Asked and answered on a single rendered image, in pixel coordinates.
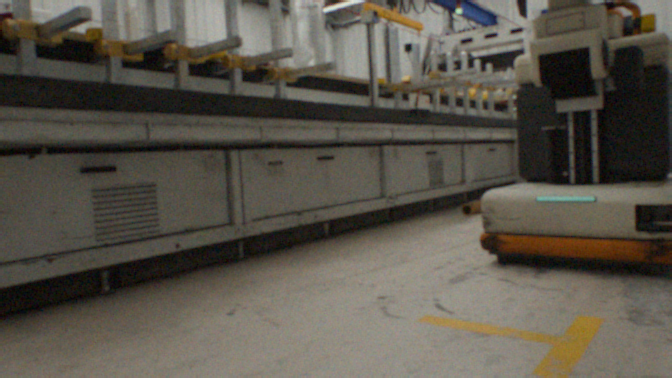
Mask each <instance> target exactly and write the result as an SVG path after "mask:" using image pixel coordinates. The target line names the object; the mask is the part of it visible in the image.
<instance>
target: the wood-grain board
mask: <svg viewBox="0 0 672 378"><path fill-rule="evenodd" d="M62 36H63V39H68V40H75V41H82V42H89V43H95V42H90V41H87V40H86V39H85V33H82V32H76V31H70V30H67V31H65V32H63V33H62ZM308 76H315V77H322V78H329V79H335V80H342V81H349V82H357V83H363V84H369V79H364V78H358V77H351V76H345V75H338V74H332V73H326V72H321V73H316V74H310V75H308Z"/></svg>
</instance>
